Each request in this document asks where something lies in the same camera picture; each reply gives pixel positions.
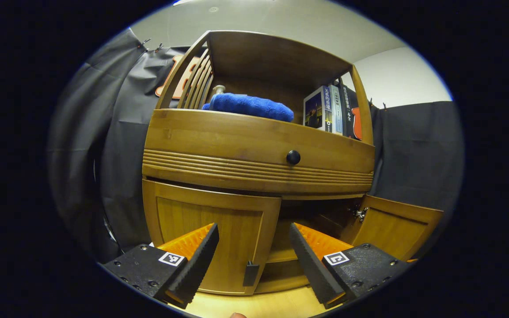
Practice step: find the black spine book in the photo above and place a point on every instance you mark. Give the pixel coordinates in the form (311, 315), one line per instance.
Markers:
(348, 110)

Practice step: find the blue fluffy towel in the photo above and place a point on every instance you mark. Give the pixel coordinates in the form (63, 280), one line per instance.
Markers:
(250, 106)

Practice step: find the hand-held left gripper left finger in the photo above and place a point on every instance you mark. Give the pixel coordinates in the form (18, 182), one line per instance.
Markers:
(197, 265)

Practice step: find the wooden cabinet drawer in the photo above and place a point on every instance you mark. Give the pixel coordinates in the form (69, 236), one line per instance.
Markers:
(219, 137)

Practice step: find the wooden shoe cabinet door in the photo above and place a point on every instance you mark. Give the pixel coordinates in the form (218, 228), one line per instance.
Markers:
(396, 229)
(179, 216)

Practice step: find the black backdrop cloth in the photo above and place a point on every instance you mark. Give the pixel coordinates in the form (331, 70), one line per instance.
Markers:
(104, 132)

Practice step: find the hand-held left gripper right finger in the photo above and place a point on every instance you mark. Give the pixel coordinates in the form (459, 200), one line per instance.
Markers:
(309, 265)

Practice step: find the pale grey spine book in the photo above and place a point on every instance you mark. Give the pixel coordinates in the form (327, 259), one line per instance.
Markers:
(336, 110)

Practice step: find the book with night photo cover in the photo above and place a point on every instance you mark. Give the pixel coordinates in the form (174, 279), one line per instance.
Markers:
(314, 112)

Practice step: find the white pump bottle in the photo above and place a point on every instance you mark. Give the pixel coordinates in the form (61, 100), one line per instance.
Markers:
(219, 89)

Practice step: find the wooden double-door shoe cabinet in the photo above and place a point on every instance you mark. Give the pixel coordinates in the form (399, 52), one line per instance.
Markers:
(272, 57)

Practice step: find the metal door hinge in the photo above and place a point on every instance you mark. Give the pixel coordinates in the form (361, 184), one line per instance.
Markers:
(360, 214)

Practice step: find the black round drawer knob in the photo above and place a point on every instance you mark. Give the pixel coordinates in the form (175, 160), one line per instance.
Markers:
(293, 157)

